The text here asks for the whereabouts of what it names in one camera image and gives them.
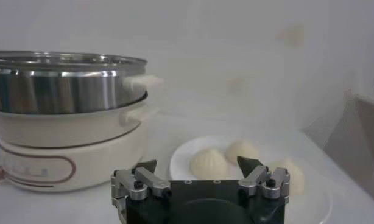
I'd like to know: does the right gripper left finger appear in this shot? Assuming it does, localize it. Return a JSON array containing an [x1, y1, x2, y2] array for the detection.
[[110, 159, 172, 214]]

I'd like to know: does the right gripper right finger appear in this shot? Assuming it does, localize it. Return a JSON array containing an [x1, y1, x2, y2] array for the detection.
[[237, 155, 291, 204]]

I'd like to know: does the white steamed baozi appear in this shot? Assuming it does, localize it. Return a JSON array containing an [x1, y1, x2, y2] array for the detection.
[[190, 148, 229, 181], [277, 159, 306, 196], [225, 139, 261, 167]]

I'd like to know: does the stainless steel steamer basket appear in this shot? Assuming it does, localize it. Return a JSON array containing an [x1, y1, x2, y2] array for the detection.
[[0, 50, 165, 115]]

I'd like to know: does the white round plate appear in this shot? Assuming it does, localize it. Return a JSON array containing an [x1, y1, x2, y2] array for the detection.
[[169, 135, 333, 224]]

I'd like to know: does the cream electric cooker pot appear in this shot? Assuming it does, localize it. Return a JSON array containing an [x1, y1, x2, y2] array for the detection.
[[0, 91, 160, 193]]

